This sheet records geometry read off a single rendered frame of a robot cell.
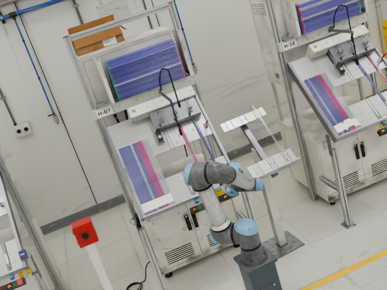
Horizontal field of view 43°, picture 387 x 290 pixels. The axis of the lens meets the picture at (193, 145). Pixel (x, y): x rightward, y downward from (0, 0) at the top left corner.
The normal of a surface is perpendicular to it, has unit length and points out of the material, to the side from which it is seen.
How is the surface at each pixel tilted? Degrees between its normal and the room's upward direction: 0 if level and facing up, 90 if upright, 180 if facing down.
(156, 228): 90
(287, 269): 0
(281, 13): 90
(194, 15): 90
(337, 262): 0
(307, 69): 44
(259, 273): 90
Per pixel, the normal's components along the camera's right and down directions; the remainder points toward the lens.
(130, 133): 0.02, -0.40
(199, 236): 0.29, 0.27
